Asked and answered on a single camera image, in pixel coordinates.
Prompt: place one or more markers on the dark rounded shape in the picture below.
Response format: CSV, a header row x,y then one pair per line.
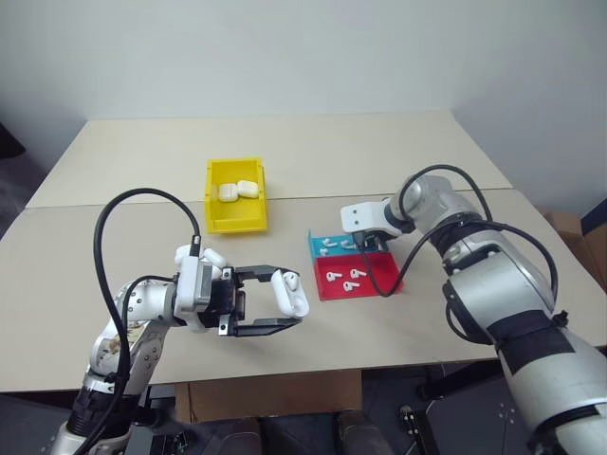
x,y
244,438
355,433

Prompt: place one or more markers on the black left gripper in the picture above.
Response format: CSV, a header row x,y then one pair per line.
x,y
225,303

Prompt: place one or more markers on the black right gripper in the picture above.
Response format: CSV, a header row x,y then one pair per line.
x,y
372,235

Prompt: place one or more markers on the black table leg frame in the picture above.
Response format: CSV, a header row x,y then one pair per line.
x,y
455,379

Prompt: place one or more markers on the blue earbud tray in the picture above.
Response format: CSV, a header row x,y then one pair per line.
x,y
314,249

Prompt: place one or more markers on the yellow plastic bin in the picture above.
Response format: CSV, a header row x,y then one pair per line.
x,y
213,226

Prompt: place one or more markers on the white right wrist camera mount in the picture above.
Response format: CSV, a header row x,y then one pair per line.
x,y
362,215

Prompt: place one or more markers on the red earbud tray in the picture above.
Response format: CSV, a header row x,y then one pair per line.
x,y
379,272

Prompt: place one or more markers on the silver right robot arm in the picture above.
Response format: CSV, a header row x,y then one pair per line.
x,y
498,279

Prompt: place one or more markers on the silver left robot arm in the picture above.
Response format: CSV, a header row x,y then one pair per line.
x,y
142,303

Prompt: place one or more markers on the black strip with white dots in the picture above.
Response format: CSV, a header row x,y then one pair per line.
x,y
410,423

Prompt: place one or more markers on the brown cardboard box by wall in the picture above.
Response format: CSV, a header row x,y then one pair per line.
x,y
569,232

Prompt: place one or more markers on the brown cardboard box under table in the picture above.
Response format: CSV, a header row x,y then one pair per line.
x,y
265,393

